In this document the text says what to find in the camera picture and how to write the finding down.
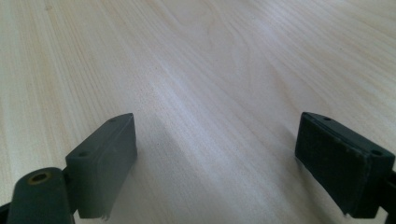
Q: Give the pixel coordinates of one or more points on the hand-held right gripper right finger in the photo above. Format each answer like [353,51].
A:
[339,168]

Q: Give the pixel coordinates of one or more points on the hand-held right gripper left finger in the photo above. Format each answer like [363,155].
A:
[102,161]

